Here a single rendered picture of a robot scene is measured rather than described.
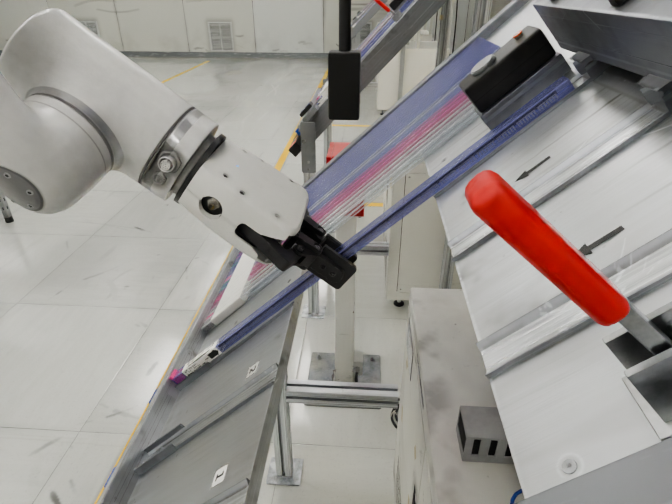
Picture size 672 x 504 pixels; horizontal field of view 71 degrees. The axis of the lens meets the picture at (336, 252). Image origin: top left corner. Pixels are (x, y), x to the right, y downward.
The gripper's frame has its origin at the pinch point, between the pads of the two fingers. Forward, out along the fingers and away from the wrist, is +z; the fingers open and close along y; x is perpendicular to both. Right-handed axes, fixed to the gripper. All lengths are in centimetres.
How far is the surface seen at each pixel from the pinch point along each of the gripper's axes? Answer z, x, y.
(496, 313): 3.0, -13.0, -19.2
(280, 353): -0.2, 6.3, -8.3
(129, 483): -3.9, 24.9, -13.4
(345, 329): 39, 53, 72
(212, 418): -1.6, 14.5, -11.0
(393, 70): 49, 21, 438
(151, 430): -4.3, 24.8, -7.5
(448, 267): 67, 31, 110
